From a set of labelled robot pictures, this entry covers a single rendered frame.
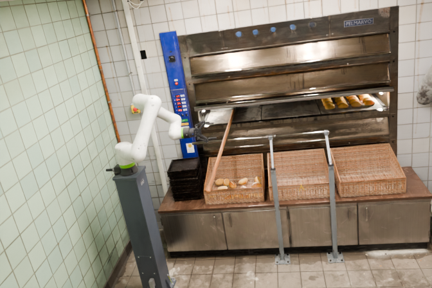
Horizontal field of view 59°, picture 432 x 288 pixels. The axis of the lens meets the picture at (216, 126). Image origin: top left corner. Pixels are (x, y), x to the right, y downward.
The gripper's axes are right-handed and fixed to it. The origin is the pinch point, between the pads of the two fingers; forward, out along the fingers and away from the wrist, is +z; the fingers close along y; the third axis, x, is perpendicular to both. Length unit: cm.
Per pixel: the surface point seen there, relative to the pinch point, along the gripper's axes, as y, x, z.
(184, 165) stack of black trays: 44, -28, -40
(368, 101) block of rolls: 11, -74, 141
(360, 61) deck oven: -32, -57, 131
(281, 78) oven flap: -24, -58, 60
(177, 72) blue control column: -43, -51, -36
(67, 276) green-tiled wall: 76, 86, -113
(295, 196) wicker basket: 72, -6, 63
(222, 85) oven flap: -24, -57, 3
